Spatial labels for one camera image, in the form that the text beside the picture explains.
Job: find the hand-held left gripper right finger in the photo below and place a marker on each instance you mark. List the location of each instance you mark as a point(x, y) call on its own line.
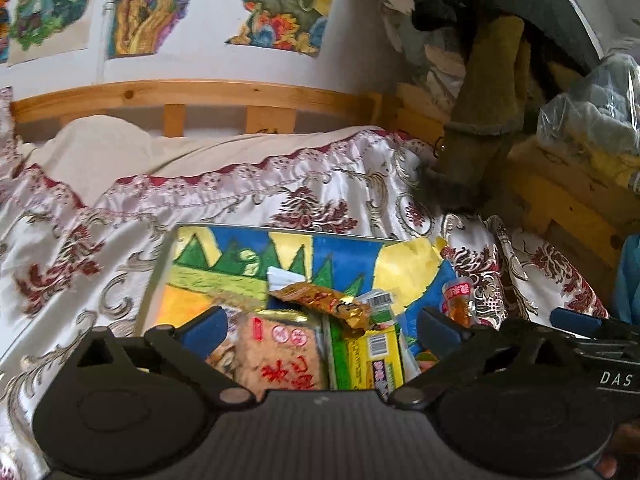
point(442, 331)

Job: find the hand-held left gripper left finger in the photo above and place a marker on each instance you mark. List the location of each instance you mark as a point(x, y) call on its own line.
point(207, 331)

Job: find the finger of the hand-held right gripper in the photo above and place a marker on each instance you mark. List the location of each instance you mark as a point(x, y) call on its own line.
point(577, 319)
point(610, 350)

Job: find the orange-red snack packet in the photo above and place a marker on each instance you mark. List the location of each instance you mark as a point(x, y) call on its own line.
point(459, 302)

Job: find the metal tray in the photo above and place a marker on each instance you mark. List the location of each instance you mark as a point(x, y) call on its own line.
point(150, 290)

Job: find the yellow snack packet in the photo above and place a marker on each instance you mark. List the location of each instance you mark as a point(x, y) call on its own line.
point(370, 360)

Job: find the rice cracker packet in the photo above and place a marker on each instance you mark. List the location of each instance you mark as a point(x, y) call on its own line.
point(285, 360)

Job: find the white pink packet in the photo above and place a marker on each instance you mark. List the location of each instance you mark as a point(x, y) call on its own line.
point(285, 277)

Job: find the gold snack packet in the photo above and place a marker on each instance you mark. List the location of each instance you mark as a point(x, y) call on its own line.
point(325, 302)

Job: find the person's right hand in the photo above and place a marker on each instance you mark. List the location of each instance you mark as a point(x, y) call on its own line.
point(625, 442)

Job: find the blue cloth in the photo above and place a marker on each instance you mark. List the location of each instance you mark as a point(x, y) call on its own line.
point(629, 280)

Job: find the wooden shelf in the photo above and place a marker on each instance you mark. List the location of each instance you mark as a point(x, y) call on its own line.
point(560, 200)

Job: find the patterned satin blanket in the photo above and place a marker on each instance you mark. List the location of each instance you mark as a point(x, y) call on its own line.
point(100, 235)

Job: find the beige pillow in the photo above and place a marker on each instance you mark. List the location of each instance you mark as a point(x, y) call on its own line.
point(150, 155)

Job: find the olive hanging garment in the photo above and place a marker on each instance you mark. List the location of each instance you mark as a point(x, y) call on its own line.
point(480, 135)

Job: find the clear plastic bag of clothes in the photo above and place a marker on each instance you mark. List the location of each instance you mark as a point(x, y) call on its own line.
point(595, 115)

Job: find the yellow wavy wall poster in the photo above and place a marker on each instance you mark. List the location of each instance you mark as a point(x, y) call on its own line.
point(160, 5)

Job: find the colourful scene wall poster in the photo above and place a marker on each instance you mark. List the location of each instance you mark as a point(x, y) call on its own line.
point(285, 10)

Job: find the green figure wall poster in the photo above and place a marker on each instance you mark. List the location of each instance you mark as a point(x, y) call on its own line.
point(50, 5)

